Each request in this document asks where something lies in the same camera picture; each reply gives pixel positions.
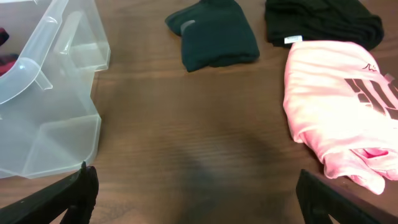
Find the black folded garment with tag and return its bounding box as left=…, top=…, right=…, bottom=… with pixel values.
left=264, top=0, right=384, bottom=50

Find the clear plastic storage bin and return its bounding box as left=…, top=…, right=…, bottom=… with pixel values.
left=1, top=0, right=111, bottom=179

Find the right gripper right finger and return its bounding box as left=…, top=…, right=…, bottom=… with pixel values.
left=296, top=169, right=397, bottom=224

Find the small black folded garment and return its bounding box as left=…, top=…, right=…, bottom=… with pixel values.
left=165, top=0, right=260, bottom=72

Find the pink printed t-shirt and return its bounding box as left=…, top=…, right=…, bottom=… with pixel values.
left=283, top=40, right=397, bottom=195

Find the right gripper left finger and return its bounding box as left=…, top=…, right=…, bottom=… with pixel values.
left=1, top=162, right=99, bottom=224

